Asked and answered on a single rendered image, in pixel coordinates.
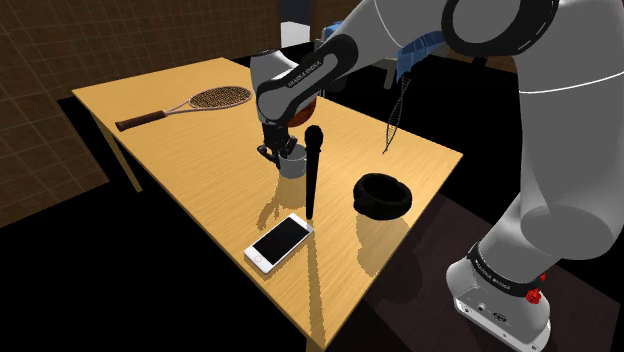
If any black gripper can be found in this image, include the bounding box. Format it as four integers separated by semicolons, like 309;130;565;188
256;121;299;170

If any grey cup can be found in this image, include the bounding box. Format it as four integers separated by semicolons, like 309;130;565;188
277;144;309;180

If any black microphone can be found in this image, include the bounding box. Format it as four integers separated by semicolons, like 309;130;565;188
303;124;325;221

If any orange basketball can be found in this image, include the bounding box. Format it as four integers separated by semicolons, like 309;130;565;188
286;93;319;129

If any light wooden table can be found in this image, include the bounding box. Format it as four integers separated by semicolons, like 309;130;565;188
71;56;465;352

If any brown tennis racket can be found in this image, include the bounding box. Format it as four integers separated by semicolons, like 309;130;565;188
114;85;254;133

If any white smartphone with black screen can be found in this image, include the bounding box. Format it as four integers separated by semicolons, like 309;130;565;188
243;212;316;276

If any black round bowl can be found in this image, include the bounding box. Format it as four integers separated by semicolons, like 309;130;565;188
352;172;414;221

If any dark mesh net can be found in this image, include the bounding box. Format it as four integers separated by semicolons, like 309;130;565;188
381;76;412;156

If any dark robot stand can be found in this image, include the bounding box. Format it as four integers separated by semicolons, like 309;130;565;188
327;192;624;352

